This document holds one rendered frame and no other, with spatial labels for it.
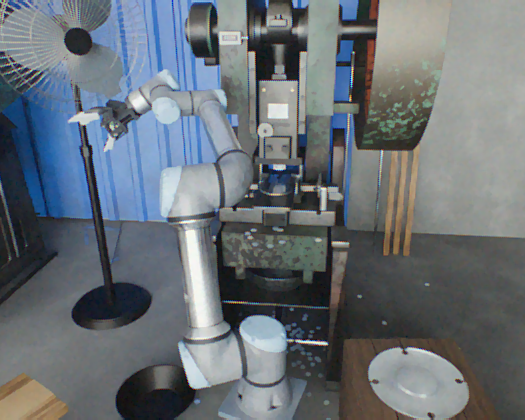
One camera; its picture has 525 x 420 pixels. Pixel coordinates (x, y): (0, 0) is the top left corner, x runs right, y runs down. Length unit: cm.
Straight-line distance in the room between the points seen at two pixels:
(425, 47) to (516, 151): 195
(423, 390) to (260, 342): 60
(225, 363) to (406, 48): 93
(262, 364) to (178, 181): 49
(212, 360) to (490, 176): 245
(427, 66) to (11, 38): 143
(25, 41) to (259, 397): 148
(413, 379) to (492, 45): 204
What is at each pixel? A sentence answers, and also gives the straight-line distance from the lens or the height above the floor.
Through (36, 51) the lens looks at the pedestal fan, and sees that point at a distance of 196.
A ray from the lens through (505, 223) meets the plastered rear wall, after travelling 341.
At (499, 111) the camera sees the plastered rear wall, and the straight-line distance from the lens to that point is 314.
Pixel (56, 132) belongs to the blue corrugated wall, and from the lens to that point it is 344.
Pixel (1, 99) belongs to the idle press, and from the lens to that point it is 250.
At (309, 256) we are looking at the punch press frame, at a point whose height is 56.
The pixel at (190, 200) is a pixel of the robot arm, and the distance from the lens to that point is 108.
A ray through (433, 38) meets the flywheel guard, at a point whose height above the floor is 133.
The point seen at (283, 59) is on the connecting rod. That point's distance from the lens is 171.
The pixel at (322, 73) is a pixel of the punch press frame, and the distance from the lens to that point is 163.
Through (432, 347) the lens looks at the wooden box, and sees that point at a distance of 173.
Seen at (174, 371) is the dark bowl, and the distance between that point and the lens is 203.
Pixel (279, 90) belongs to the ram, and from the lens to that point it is 169.
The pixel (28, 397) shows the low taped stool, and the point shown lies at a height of 33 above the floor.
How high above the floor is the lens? 141
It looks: 24 degrees down
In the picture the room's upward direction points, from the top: 1 degrees counter-clockwise
